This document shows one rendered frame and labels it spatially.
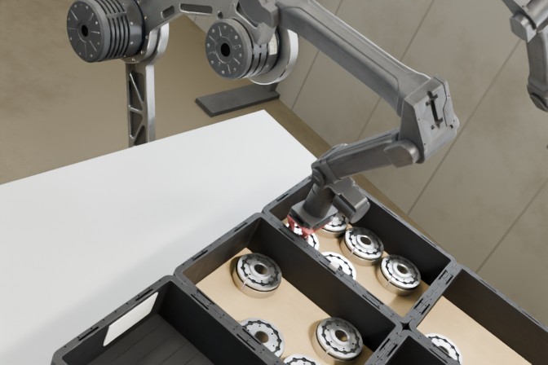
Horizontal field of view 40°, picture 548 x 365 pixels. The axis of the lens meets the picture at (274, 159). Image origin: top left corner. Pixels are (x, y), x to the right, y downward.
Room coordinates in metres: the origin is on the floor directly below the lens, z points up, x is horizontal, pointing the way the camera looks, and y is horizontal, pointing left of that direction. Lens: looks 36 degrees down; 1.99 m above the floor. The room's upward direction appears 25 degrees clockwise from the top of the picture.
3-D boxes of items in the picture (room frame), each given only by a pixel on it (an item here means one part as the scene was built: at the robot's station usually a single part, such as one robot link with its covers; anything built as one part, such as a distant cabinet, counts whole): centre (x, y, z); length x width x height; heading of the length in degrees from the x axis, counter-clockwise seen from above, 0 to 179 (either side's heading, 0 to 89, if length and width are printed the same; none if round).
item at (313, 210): (1.33, -0.13, 0.98); 0.10 x 0.07 x 0.07; 152
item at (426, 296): (1.35, -0.26, 0.92); 0.40 x 0.30 x 0.02; 69
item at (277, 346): (1.01, -0.12, 0.86); 0.10 x 0.10 x 0.01
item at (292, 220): (1.32, -0.12, 0.91); 0.07 x 0.07 x 0.09; 62
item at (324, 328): (1.10, -0.28, 0.86); 0.10 x 0.10 x 0.01
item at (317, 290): (1.07, -0.15, 0.87); 0.40 x 0.30 x 0.11; 69
